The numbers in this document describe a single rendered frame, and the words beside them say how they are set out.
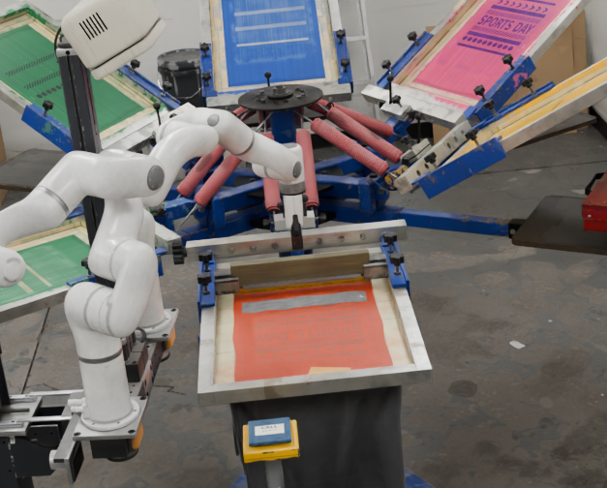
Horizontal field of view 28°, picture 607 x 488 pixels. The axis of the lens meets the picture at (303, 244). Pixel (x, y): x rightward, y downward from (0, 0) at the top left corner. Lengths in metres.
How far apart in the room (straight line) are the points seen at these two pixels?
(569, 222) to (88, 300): 1.91
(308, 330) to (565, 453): 1.48
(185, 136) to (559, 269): 3.20
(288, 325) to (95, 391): 0.90
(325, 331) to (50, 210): 1.15
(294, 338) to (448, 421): 1.51
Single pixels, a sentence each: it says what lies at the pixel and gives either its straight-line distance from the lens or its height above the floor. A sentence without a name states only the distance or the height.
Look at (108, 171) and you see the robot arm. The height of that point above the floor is 1.71.
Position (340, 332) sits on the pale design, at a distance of 3.32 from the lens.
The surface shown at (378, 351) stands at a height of 0.96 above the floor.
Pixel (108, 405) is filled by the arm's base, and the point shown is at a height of 1.19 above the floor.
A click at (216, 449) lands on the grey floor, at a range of 4.67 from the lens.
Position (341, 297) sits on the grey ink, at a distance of 3.50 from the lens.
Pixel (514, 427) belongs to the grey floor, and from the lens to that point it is 4.67.
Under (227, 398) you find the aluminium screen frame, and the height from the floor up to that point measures 0.97.
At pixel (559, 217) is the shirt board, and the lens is 4.02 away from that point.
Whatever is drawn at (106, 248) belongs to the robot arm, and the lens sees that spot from 2.53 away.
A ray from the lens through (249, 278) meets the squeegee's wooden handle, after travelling 3.55.
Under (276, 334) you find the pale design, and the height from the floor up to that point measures 0.96.
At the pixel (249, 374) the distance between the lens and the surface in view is 3.16.
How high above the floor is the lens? 2.48
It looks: 23 degrees down
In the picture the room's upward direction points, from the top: 5 degrees counter-clockwise
